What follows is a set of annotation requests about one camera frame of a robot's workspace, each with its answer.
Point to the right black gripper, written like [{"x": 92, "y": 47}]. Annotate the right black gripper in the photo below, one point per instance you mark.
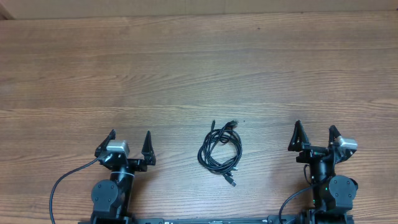
[{"x": 297, "y": 145}]

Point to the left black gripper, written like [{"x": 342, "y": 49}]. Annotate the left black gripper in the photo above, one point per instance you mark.
[{"x": 138, "y": 163}]

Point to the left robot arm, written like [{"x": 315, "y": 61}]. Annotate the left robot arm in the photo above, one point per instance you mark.
[{"x": 111, "y": 196}]

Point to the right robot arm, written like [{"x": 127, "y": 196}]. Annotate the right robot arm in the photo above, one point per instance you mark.
[{"x": 333, "y": 194}]

